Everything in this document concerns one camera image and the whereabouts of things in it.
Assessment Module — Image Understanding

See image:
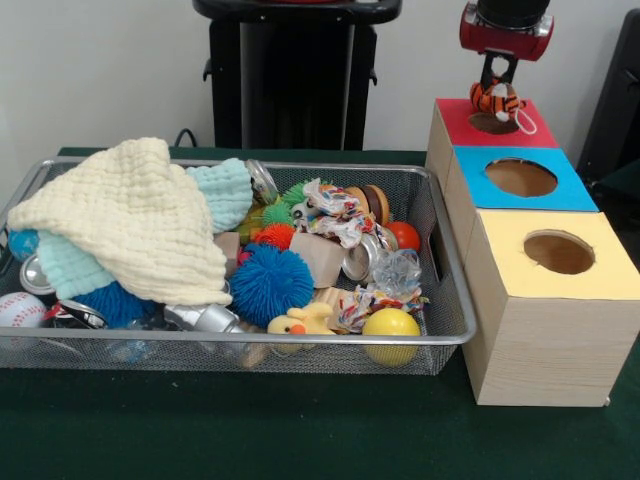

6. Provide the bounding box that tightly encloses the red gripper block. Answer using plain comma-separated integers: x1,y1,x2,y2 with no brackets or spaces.
459,1,556,87

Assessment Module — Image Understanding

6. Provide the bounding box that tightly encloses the orange striped tiger plush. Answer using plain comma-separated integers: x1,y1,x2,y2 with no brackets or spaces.
468,76,539,136

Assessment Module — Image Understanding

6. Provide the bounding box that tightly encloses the cream muslin cloth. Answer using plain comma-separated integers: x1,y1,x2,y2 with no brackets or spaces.
6,137,234,307

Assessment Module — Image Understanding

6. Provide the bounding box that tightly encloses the mint green cloth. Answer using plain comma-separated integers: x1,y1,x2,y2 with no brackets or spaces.
37,157,253,300

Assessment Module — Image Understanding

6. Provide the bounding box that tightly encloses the wooden three-hole sorting box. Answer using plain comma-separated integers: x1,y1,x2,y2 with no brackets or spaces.
425,97,640,409

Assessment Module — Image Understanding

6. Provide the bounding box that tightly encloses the shallow clear mesh bin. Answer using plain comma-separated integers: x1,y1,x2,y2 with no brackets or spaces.
0,155,477,377

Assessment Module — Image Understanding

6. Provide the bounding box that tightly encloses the black stand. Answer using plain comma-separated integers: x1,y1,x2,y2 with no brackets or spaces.
577,8,640,201

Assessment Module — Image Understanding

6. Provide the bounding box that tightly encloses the dark green tablecloth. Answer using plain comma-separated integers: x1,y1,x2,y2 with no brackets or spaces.
599,158,640,201
0,146,640,480

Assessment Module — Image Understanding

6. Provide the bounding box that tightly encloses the brown striped burger toy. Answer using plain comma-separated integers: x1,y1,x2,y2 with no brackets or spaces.
345,184,390,224

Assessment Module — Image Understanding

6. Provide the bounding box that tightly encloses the red-orange ball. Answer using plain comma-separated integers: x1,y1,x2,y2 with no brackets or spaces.
384,220,421,252

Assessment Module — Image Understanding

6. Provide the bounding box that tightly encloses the yellow ball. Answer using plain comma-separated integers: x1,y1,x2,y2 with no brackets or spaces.
362,308,422,366

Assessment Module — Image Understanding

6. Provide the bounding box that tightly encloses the yellow duck plush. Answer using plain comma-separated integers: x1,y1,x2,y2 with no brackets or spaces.
266,302,337,336

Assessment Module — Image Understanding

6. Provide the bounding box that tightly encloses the silver plastic toy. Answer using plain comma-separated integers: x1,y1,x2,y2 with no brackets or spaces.
163,302,247,335

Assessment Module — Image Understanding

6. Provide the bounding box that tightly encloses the blue globe ball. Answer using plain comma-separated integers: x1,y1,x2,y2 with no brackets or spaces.
7,228,40,263

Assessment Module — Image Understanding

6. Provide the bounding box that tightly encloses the white baseball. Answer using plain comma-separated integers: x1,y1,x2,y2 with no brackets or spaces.
0,292,47,329

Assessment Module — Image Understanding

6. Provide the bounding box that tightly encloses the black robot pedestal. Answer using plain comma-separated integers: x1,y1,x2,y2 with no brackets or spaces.
192,0,404,151

